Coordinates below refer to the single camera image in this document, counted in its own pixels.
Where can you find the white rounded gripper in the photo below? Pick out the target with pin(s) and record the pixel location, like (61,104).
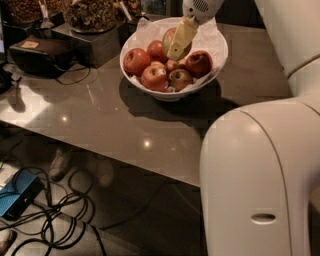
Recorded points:
(200,9)

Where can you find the green-red apple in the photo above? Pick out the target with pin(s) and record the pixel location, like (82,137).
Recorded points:
(167,40)

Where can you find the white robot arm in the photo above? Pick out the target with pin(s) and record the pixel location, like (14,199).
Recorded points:
(260,163)

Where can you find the white paper bowl liner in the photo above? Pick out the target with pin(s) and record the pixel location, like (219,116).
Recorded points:
(210,36)

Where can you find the right red apple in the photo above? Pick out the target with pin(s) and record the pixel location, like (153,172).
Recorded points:
(199,63)

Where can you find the red apple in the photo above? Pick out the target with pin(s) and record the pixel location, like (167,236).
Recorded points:
(199,63)
(155,51)
(155,77)
(135,61)

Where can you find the back red apple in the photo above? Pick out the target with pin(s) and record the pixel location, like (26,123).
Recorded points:
(155,51)

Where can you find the hidden small apple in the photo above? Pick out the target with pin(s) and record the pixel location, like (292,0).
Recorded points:
(173,65)

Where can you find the front yellow-red apple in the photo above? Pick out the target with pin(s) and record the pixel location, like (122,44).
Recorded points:
(179,79)

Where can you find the front left red apple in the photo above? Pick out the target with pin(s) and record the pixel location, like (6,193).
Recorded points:
(155,77)

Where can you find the white ceramic bowl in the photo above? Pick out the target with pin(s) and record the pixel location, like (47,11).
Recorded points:
(173,96)

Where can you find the dark grey jar stand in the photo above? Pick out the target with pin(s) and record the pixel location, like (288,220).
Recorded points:
(91,49)

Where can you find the glass jar of granola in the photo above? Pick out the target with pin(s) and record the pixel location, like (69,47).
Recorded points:
(89,16)

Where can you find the metal scoop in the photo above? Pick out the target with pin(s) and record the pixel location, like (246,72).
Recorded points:
(46,22)

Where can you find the black box with label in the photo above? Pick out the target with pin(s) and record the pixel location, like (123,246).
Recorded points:
(42,57)

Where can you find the glass jar of nuts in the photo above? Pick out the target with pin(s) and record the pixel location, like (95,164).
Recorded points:
(26,11)

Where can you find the blue device on floor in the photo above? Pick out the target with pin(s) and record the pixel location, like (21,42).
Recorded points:
(18,193)

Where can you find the brown shoe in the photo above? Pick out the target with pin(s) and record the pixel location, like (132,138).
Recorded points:
(7,237)

